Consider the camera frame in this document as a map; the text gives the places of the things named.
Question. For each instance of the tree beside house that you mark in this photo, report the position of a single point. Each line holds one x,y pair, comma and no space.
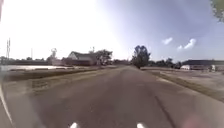
104,56

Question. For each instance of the dark tree at road end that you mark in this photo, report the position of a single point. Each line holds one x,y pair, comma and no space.
140,56

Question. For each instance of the house with pitched roof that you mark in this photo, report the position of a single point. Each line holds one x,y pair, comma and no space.
81,58

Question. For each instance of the grey asphalt road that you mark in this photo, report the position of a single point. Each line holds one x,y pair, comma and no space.
116,100

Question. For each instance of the distant trees by road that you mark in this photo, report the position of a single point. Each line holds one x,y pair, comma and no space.
163,62

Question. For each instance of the robot's own part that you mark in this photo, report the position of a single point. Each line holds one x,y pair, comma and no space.
73,125
140,125

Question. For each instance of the grass verge strip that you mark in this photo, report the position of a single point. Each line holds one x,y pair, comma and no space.
40,76

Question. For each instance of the dry grass roadside strip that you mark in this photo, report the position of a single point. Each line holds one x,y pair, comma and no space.
190,83

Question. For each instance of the pale flat field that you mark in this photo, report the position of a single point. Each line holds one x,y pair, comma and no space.
26,67

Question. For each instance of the distant tree line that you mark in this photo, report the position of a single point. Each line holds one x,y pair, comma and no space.
23,61

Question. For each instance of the low dark-roofed building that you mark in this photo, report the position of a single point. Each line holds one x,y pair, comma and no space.
203,64

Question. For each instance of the utility pole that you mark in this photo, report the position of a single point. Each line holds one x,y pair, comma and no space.
8,50

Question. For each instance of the large leafy roadside tree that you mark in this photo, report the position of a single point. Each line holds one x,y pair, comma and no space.
218,8

